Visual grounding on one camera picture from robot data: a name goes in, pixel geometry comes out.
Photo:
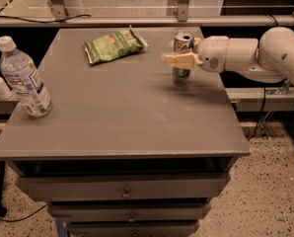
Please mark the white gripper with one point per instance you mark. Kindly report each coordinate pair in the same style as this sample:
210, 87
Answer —
212, 53

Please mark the silver blue redbull can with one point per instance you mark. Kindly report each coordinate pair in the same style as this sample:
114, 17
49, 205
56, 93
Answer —
183, 45

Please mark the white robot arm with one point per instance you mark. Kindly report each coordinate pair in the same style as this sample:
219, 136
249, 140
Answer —
269, 59

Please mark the green jalapeno chip bag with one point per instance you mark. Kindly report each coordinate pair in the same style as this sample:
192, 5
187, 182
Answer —
114, 46

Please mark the grey drawer cabinet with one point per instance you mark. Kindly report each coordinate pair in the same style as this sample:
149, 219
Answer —
123, 118

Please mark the top grey drawer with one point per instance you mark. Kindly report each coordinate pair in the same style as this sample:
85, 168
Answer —
194, 185

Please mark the grey drawer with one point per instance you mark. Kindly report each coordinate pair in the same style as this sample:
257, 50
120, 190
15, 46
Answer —
130, 212
134, 229
194, 185

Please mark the middle grey drawer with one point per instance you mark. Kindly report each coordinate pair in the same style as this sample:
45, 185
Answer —
130, 212

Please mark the clear plastic water bottle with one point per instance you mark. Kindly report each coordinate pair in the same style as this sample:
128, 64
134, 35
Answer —
21, 74

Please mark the bottom grey drawer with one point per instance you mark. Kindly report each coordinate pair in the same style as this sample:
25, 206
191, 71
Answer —
134, 229

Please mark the grey metal post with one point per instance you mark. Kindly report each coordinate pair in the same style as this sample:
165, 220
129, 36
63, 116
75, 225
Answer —
182, 10

